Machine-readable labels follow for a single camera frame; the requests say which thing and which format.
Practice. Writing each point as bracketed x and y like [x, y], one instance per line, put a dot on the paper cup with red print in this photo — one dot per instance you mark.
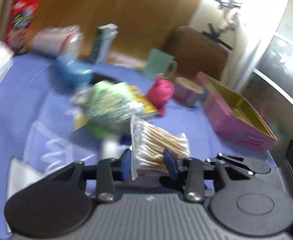
[186, 92]

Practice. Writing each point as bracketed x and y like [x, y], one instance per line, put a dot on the brown chair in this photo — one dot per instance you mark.
[199, 47]

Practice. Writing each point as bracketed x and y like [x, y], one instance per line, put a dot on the wooden board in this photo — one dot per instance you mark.
[136, 10]

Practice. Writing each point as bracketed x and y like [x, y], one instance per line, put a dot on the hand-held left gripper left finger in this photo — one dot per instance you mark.
[126, 165]

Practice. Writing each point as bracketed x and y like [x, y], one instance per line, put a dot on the green white milk carton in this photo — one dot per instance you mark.
[101, 45]

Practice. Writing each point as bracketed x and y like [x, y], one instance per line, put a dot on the pink tin box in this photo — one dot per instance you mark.
[231, 127]

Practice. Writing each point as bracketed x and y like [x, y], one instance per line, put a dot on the frosted glass door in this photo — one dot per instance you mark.
[281, 62]

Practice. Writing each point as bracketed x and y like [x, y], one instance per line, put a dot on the yellow packet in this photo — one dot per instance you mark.
[139, 93]

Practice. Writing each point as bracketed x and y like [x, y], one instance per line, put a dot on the red cereal box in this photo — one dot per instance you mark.
[21, 22]

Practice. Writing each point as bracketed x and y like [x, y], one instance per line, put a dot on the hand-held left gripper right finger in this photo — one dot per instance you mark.
[170, 163]

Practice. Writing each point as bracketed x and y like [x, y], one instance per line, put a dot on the blue glasses case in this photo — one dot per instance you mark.
[74, 70]

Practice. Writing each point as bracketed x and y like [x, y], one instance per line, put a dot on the pink fuzzy sock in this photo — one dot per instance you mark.
[160, 90]

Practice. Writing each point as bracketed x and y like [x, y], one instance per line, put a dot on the green packet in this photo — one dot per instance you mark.
[109, 105]

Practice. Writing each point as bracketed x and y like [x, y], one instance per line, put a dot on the green mug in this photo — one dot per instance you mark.
[156, 63]

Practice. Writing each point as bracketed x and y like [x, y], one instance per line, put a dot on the black tape strip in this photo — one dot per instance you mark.
[217, 38]

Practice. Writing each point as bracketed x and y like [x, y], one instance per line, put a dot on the cotton swabs clear bag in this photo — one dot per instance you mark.
[156, 142]

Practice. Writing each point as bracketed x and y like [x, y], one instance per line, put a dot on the blue tablecloth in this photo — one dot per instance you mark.
[191, 130]

